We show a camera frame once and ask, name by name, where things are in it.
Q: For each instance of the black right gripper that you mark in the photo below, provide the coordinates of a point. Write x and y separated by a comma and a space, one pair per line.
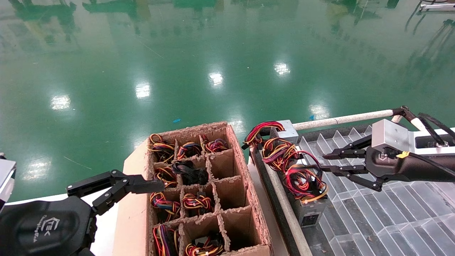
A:
387, 165

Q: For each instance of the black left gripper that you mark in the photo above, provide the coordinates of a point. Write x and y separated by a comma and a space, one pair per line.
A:
42, 227

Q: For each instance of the brown cardboard divider box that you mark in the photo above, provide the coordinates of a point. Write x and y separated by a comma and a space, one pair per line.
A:
135, 213

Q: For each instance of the clear acrylic divider tray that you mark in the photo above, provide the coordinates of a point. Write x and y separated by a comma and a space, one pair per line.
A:
373, 220

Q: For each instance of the black pipe connector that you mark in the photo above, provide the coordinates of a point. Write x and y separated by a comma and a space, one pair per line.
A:
403, 112

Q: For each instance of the white frame pipe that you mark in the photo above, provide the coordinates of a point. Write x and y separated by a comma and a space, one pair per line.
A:
289, 213
416, 122
341, 120

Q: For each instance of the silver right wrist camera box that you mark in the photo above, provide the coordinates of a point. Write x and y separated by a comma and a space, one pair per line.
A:
391, 135

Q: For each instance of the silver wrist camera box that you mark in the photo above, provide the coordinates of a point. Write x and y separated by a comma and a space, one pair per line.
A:
391, 135
6, 174

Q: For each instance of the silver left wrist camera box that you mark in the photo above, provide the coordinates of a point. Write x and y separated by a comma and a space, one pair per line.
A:
6, 174

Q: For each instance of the white metal frame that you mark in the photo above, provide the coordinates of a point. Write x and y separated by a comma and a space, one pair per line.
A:
437, 6

